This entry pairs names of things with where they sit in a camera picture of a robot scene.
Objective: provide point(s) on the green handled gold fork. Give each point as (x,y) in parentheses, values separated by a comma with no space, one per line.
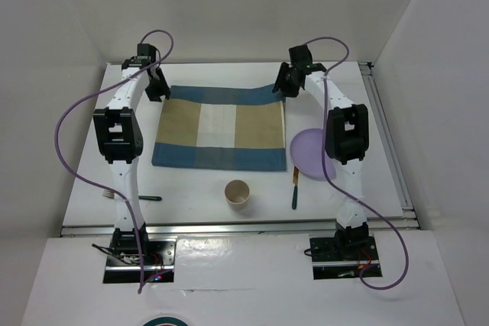
(108,194)

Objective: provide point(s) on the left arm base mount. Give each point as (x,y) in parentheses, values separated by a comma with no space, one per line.
(124,268)

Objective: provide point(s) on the beige cup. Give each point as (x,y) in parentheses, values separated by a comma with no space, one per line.
(237,194)

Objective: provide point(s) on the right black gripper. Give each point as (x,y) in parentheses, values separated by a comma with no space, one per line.
(280,82)

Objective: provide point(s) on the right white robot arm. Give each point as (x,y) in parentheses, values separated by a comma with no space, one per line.
(343,146)

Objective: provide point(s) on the blue tan white placemat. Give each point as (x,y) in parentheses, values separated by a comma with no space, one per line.
(222,128)

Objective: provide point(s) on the purple plate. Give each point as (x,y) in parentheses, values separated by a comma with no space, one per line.
(305,153)

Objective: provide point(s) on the aluminium rail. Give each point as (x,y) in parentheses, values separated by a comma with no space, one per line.
(407,222)
(366,71)

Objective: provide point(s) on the front aluminium rail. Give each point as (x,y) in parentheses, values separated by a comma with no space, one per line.
(407,222)

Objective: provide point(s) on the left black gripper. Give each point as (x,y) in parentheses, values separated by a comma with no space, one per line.
(162,89)

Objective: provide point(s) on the green round sticker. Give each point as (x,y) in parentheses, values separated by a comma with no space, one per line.
(166,321)

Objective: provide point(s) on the right aluminium rail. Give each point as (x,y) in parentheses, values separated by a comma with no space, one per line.
(366,71)

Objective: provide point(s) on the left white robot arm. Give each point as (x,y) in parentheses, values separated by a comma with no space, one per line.
(120,142)

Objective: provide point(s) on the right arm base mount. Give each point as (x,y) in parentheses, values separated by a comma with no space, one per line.
(329,263)

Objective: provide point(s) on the green handled gold knife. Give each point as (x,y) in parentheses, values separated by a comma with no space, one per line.
(295,188)

